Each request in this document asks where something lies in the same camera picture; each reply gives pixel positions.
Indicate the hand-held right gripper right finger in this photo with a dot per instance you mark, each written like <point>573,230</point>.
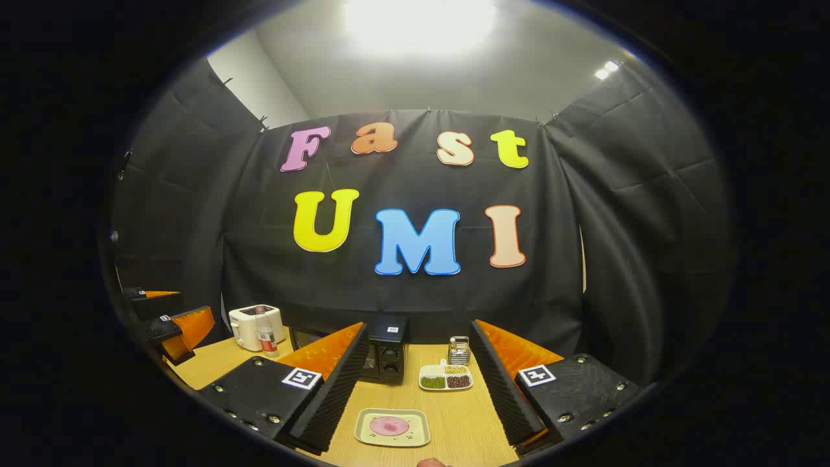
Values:
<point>502,389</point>

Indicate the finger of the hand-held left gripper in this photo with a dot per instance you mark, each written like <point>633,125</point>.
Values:
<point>159,305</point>
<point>188,327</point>

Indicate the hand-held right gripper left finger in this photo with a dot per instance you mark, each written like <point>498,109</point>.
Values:
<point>337,389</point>

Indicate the pale square plate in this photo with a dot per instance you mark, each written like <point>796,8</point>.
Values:
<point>363,438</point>

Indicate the black electric oven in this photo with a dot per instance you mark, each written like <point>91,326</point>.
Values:
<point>389,360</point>

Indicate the pink round food slice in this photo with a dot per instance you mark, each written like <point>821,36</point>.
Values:
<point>389,426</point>

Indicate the white toaster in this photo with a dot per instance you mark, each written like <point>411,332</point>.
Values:
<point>243,322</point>

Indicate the white divided dish of beans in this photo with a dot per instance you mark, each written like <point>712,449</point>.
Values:
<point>445,384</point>

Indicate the clear bottle with red label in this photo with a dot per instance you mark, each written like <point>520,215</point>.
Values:
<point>266,338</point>

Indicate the black backdrop cloth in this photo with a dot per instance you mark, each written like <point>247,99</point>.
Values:
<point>259,227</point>

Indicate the small ceiling light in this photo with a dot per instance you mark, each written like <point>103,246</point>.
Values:
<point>607,69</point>

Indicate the large ceiling light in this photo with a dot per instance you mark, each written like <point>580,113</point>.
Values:
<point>418,23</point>

